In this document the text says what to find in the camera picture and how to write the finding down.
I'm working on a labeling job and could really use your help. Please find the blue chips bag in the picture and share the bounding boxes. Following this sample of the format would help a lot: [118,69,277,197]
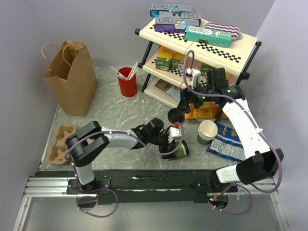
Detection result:
[207,122,245,162]

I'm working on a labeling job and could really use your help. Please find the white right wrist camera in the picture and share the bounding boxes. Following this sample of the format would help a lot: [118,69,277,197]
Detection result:
[186,68,201,89]

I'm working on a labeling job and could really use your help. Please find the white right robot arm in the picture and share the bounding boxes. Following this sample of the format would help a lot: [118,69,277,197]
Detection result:
[177,68,284,192]

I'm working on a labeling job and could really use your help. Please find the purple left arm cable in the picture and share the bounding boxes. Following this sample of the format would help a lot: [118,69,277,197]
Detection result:
[64,124,185,218]

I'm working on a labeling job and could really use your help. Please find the green yellow box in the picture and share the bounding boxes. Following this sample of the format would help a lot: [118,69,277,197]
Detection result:
[155,46,174,72]
[171,51,185,70]
[200,63,215,76]

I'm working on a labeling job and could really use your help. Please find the white wrapped straws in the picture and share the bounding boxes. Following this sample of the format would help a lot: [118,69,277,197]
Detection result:
[110,61,139,81]

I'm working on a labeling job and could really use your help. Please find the cream three-tier shelf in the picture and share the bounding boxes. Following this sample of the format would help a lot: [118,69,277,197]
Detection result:
[135,20,262,108]

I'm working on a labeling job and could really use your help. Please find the purple grey R+Co box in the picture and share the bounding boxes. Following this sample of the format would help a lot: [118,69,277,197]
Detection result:
[154,17,201,33]

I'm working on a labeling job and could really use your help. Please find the red plastic cup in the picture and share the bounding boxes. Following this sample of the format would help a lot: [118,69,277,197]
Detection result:
[118,67,138,97]

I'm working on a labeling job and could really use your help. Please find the teal rectangular box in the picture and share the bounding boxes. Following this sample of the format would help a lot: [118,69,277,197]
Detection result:
[184,26,232,48]

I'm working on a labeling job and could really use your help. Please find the cardboard cup carrier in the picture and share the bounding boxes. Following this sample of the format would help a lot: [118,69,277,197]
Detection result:
[47,124,77,166]

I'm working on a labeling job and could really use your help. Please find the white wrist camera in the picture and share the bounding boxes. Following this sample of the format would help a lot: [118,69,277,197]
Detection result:
[186,68,201,89]
[168,123,182,142]

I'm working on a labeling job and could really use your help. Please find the magazine on bottom shelf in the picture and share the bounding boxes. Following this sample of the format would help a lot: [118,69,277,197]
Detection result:
[154,79,181,101]

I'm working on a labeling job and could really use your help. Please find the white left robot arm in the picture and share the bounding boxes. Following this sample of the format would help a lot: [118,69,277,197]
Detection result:
[65,118,188,193]

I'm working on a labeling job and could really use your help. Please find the purple wavy pouch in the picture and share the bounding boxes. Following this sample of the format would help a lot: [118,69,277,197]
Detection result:
[204,22,242,41]

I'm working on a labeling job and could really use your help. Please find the stack of green paper cups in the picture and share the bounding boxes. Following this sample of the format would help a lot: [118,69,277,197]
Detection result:
[197,120,218,145]

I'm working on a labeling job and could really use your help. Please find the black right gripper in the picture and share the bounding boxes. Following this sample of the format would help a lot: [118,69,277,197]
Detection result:
[176,79,215,114]

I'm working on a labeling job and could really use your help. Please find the brown paper bag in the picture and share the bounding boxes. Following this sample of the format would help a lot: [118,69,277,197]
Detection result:
[43,41,98,116]

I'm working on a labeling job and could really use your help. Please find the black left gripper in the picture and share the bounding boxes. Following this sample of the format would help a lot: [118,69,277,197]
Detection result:
[149,129,177,159]

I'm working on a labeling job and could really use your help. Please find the stack of black lids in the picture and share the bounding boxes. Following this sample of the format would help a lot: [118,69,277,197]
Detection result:
[167,108,185,123]

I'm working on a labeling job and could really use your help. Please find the green yellow box far left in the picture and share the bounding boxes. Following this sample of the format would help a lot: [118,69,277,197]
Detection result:
[155,46,174,72]

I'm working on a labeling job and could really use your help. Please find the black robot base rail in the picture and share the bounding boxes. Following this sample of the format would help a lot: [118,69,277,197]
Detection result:
[35,169,229,205]

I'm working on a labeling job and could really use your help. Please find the top grey R+Co box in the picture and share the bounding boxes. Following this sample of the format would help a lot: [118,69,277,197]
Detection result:
[150,3,201,18]

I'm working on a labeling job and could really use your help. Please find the orange snack bag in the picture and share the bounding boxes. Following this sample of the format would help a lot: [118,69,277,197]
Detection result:
[184,102,220,119]

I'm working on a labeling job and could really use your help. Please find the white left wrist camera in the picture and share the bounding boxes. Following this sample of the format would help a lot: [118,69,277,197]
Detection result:
[168,123,182,142]

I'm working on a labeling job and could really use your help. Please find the green paper coffee cup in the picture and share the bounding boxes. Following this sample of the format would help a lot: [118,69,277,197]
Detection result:
[167,141,183,160]

